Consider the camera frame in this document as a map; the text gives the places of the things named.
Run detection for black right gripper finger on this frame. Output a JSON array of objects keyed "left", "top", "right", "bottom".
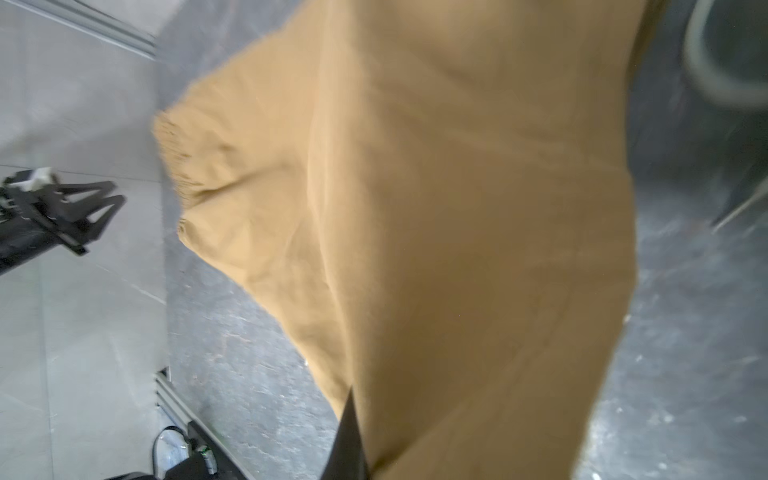
[{"left": 320, "top": 391, "right": 371, "bottom": 480}]

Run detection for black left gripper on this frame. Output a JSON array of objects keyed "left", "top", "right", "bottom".
[{"left": 1, "top": 179, "right": 126, "bottom": 275}]

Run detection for tan khaki shorts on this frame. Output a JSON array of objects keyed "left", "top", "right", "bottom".
[{"left": 154, "top": 1, "right": 664, "bottom": 479}]

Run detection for white drawstring cord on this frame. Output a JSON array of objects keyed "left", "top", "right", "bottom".
[{"left": 682, "top": 0, "right": 768, "bottom": 232}]

